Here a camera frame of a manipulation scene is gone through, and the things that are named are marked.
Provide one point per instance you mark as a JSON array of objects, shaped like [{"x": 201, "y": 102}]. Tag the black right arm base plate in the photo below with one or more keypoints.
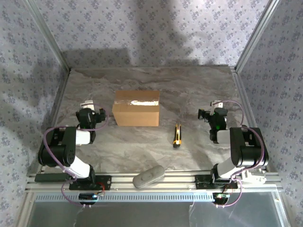
[{"x": 201, "y": 183}]

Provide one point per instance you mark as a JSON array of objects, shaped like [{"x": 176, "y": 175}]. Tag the floral print cloth backdrop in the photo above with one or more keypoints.
[{"x": 151, "y": 28}]

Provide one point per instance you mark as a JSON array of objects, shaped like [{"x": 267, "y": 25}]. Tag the grey fabric oval pouch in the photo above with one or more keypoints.
[{"x": 148, "y": 177}]

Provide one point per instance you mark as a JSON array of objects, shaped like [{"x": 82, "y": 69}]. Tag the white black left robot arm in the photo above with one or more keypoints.
[{"x": 80, "y": 137}]

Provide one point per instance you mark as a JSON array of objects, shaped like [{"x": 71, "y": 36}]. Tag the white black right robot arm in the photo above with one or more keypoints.
[{"x": 246, "y": 146}]

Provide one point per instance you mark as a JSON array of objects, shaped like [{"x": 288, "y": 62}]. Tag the aluminium mounting rail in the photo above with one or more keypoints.
[{"x": 177, "y": 183}]

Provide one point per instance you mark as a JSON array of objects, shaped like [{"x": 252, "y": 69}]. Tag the aluminium frame post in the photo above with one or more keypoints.
[
  {"x": 50, "y": 37},
  {"x": 255, "y": 35}
]

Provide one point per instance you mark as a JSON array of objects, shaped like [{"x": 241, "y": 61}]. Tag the aluminium side rail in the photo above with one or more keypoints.
[
  {"x": 57, "y": 94},
  {"x": 243, "y": 94}
]

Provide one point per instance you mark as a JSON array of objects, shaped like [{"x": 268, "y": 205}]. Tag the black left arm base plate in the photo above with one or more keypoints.
[{"x": 105, "y": 183}]

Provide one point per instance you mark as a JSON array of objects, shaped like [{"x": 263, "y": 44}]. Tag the shiny metal sheet panel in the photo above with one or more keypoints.
[{"x": 151, "y": 215}]

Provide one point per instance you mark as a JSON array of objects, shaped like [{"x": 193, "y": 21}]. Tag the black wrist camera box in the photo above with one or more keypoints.
[
  {"x": 203, "y": 114},
  {"x": 102, "y": 114}
]

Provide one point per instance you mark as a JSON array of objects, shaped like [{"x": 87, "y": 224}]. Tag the brown cardboard express box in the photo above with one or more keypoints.
[{"x": 136, "y": 113}]

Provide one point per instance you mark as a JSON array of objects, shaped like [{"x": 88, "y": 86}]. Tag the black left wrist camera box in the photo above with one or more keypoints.
[{"x": 102, "y": 114}]

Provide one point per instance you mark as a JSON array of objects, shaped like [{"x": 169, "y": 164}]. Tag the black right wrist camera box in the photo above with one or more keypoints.
[{"x": 203, "y": 114}]

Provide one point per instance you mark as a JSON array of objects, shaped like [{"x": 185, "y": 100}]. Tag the white printed bracket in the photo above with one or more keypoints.
[{"x": 255, "y": 177}]

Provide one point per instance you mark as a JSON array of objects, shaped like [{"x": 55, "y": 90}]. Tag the yellow black utility knife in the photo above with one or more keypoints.
[{"x": 177, "y": 137}]

